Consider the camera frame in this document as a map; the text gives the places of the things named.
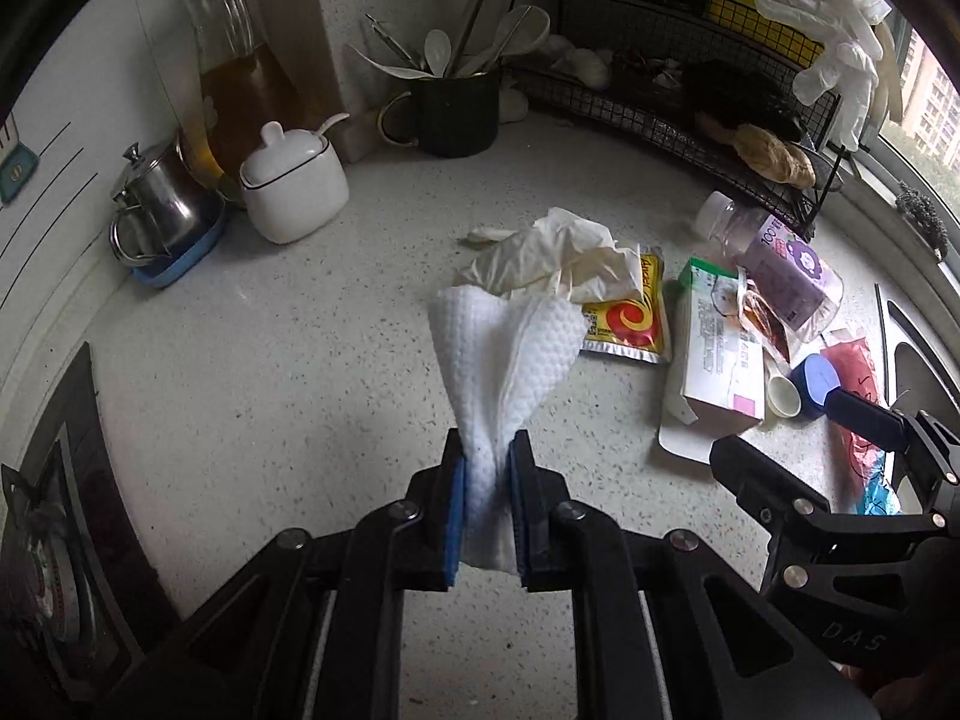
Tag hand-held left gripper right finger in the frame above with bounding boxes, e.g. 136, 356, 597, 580
508, 429, 878, 720

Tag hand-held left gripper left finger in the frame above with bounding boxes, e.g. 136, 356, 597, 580
94, 427, 470, 720

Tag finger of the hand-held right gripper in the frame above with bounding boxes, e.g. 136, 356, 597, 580
823, 388, 960, 518
709, 436, 935, 601

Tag blue bottle cap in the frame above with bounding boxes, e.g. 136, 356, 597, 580
789, 354, 845, 421

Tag white paper towel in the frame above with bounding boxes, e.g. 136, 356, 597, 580
427, 286, 587, 577

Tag red plastic bag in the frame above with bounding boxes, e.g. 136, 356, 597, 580
821, 330, 893, 511

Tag steel sink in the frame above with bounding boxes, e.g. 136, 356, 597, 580
874, 281, 960, 500

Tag blue plastic wrapper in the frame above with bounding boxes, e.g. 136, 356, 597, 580
859, 476, 901, 517

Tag white green carton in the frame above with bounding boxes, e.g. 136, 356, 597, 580
658, 256, 767, 464

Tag brown sauce packet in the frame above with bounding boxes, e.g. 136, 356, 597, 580
735, 270, 796, 365

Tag purple plastic bottle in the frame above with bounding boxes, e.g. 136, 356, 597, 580
694, 191, 845, 346

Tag yellow snack packet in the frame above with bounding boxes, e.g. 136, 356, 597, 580
581, 244, 671, 365

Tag dark scrubber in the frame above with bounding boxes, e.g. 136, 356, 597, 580
896, 181, 950, 261

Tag white rubber glove on counter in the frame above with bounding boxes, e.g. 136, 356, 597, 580
454, 208, 638, 306

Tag ginger root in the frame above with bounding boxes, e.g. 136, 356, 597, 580
731, 124, 817, 187

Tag window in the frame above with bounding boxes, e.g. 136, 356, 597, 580
877, 15, 960, 192

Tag cream rubber glove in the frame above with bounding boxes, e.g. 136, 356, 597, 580
874, 21, 906, 122

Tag dark dried food pile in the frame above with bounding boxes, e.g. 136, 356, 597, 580
679, 60, 807, 143

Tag white lidded seasoning jar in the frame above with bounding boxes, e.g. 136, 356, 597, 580
238, 121, 352, 245

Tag blue tray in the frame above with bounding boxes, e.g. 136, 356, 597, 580
131, 202, 230, 288

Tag black gas stove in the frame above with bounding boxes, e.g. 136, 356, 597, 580
0, 345, 177, 695

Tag dark green mug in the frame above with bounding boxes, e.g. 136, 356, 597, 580
377, 69, 502, 158

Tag steel oil pot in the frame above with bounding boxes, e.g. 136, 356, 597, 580
110, 136, 220, 265

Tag garlic bulbs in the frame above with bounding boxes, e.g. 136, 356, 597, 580
540, 34, 612, 89

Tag flat white ceramic spoon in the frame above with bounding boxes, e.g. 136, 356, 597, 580
345, 41, 434, 81

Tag glass oil bottle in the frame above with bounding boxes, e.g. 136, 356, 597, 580
176, 0, 301, 200

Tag large white ceramic spoon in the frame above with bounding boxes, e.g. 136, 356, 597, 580
457, 5, 552, 77

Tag pair of chopsticks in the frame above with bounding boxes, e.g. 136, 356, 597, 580
442, 0, 496, 77

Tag black wire rack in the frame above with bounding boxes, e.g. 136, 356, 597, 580
510, 0, 863, 241

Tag blender wall sticker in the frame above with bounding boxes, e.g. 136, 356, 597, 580
0, 116, 40, 205

